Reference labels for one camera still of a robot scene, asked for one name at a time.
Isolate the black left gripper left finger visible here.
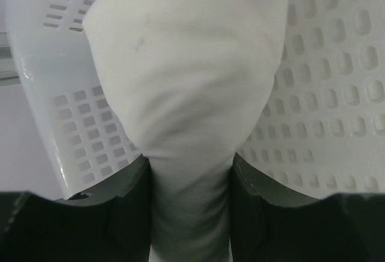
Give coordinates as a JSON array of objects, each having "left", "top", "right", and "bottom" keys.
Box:
[{"left": 1, "top": 157, "right": 151, "bottom": 261}]

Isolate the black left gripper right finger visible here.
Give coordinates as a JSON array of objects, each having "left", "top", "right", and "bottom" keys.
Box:
[{"left": 230, "top": 155, "right": 384, "bottom": 261}]

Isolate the white t shirt robot print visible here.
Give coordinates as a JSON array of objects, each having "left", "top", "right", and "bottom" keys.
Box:
[{"left": 82, "top": 0, "right": 288, "bottom": 261}]

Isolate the white perforated plastic basket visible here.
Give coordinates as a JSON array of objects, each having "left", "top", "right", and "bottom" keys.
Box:
[{"left": 1, "top": 0, "right": 384, "bottom": 198}]

